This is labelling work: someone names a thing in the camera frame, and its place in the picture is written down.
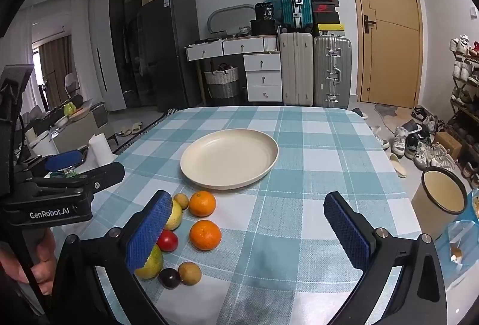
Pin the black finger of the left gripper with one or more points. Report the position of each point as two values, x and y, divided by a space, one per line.
101 178

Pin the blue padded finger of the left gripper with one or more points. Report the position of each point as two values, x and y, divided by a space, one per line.
64 160

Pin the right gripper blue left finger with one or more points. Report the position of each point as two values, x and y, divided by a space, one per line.
78 296

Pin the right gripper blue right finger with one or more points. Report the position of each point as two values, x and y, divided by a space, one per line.
419 295

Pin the green-yellow guava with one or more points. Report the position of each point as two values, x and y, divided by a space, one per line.
152 266

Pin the yellow guava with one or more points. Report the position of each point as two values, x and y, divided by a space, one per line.
175 218

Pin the red tomato small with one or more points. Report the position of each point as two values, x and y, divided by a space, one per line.
167 241

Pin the dark plum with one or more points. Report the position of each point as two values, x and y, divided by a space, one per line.
170 278

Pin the orange tangerine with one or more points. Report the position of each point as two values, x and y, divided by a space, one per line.
202 204
205 235

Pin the brown longan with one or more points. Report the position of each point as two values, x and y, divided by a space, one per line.
189 273
182 200

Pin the person's left hand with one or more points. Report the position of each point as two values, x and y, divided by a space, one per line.
43 271

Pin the white paper towel roll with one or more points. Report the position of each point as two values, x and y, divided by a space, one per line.
101 150

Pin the beige waste bin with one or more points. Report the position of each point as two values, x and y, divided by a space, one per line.
439 199

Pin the cream round plate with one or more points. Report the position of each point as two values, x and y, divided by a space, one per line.
229 159

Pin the teal checked tablecloth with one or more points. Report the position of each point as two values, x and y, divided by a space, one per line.
278 261

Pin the woven laundry basket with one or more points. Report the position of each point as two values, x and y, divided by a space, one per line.
223 84

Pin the black refrigerator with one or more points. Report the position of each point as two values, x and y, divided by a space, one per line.
165 29

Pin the shoe rack with shoes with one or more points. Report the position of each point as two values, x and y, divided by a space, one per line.
463 125

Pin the white drawer desk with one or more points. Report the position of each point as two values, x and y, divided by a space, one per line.
261 60

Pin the oval mirror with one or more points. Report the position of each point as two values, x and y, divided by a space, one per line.
230 21

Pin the beige suitcase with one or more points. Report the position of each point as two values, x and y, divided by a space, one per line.
296 54

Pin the wooden door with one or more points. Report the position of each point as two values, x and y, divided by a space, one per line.
390 51

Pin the silver aluminium suitcase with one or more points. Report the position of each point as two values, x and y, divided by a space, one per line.
332 72

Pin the stack of shoe boxes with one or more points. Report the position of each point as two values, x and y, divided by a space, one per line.
326 19

